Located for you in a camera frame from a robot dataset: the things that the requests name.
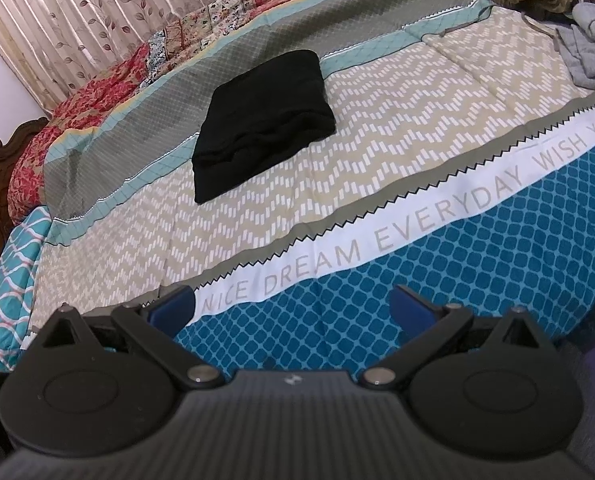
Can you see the grey garment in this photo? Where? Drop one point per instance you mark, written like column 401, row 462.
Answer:
column 592, row 45

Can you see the black pants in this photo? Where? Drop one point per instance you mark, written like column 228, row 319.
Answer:
column 262, row 125

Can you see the striped patterned bedsheet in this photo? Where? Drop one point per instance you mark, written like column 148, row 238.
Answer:
column 377, row 160

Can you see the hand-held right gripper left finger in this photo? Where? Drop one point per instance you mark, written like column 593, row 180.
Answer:
column 175, row 306

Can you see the beige leaf print curtain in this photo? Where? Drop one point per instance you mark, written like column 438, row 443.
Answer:
column 77, row 20

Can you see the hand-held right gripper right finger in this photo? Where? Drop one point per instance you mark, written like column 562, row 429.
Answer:
column 408, row 305

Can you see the red floral patchwork quilt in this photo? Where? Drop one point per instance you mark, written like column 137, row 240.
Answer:
column 102, row 95

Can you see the teal lattice print pillow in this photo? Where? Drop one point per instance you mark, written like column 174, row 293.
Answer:
column 12, row 280

